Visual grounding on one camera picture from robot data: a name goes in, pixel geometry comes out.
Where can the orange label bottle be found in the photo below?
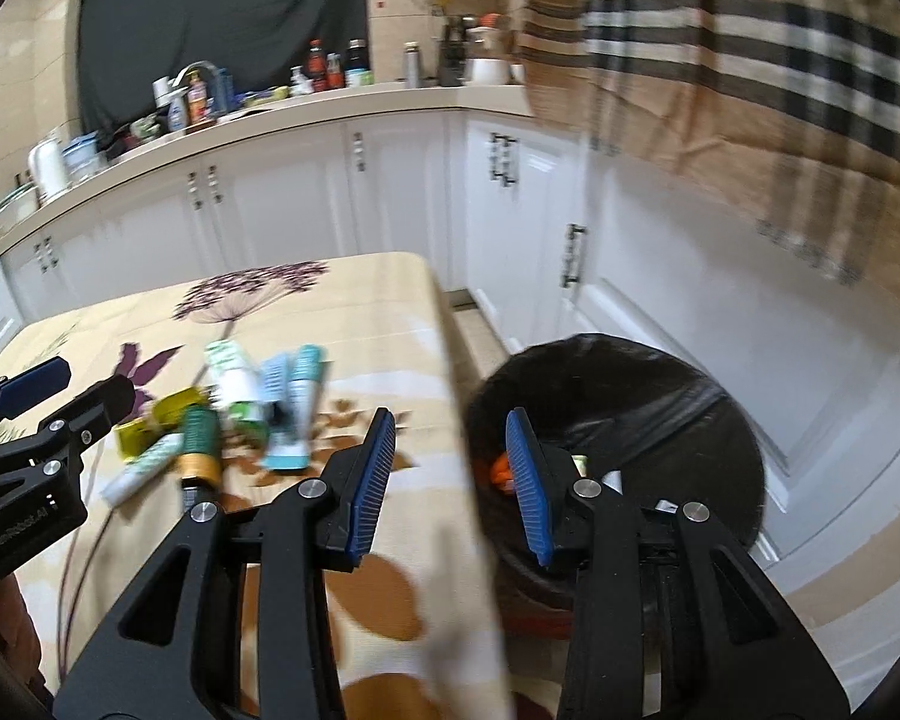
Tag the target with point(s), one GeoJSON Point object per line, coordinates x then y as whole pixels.
{"type": "Point", "coordinates": [198, 101]}

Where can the dark sauce bottle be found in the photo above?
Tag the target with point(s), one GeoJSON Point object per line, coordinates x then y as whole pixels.
{"type": "Point", "coordinates": [316, 67]}

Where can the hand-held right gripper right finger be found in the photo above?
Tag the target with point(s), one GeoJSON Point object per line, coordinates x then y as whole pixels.
{"type": "Point", "coordinates": [529, 491]}

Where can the steel thermos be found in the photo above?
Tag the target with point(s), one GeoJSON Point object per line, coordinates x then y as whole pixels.
{"type": "Point", "coordinates": [412, 66]}

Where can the teal white tube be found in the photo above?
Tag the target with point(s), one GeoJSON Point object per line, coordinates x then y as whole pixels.
{"type": "Point", "coordinates": [296, 405]}

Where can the white pot with lid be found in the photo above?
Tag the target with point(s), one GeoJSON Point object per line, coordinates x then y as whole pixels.
{"type": "Point", "coordinates": [15, 208]}

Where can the white lower kitchen cabinets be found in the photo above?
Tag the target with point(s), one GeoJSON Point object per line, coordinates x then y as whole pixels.
{"type": "Point", "coordinates": [285, 195]}

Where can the black curtain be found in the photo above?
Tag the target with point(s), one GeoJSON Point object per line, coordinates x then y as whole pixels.
{"type": "Point", "coordinates": [217, 7]}

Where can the plaid cloth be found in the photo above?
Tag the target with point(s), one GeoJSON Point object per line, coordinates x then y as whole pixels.
{"type": "Point", "coordinates": [720, 52]}

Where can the green bottle gold cap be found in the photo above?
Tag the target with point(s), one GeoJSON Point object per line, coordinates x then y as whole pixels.
{"type": "Point", "coordinates": [199, 442]}

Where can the floral tablecloth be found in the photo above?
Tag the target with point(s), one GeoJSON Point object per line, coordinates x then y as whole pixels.
{"type": "Point", "coordinates": [330, 300]}

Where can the bin with black bag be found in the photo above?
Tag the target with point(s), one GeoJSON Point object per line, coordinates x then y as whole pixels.
{"type": "Point", "coordinates": [645, 390]}

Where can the plastic container blue lid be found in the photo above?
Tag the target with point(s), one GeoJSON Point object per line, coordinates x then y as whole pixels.
{"type": "Point", "coordinates": [82, 157]}

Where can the white detergent bottle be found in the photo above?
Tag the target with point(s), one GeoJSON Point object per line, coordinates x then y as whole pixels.
{"type": "Point", "coordinates": [171, 109]}

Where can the steel faucet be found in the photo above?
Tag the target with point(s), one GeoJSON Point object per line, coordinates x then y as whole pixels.
{"type": "Point", "coordinates": [199, 71]}

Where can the orange plastic bag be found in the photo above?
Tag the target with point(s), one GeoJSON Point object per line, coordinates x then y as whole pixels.
{"type": "Point", "coordinates": [502, 474]}

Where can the yellow green packet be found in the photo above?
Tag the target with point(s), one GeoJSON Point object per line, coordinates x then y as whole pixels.
{"type": "Point", "coordinates": [157, 412]}

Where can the white jug appliance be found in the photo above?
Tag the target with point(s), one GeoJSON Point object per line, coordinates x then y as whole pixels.
{"type": "Point", "coordinates": [489, 64]}

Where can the white electric kettle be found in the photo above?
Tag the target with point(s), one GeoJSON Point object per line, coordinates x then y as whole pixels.
{"type": "Point", "coordinates": [49, 169]}

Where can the white tub green lid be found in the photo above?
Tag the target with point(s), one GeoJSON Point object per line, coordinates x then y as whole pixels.
{"type": "Point", "coordinates": [360, 78]}

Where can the black knife block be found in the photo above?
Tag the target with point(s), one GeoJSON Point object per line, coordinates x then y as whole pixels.
{"type": "Point", "coordinates": [452, 52]}

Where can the white tube green dots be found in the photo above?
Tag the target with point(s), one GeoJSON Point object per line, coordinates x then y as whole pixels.
{"type": "Point", "coordinates": [142, 465]}

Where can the light blue tube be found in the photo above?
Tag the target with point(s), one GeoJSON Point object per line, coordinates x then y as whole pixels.
{"type": "Point", "coordinates": [274, 386]}

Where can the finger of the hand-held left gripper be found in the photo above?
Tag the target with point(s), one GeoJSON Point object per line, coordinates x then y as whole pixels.
{"type": "Point", "coordinates": [97, 405]}
{"type": "Point", "coordinates": [30, 388]}

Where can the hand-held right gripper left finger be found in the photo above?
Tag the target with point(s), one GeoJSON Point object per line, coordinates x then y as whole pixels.
{"type": "Point", "coordinates": [371, 487]}

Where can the black bottle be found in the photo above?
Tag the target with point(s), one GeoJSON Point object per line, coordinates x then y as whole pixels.
{"type": "Point", "coordinates": [355, 54]}

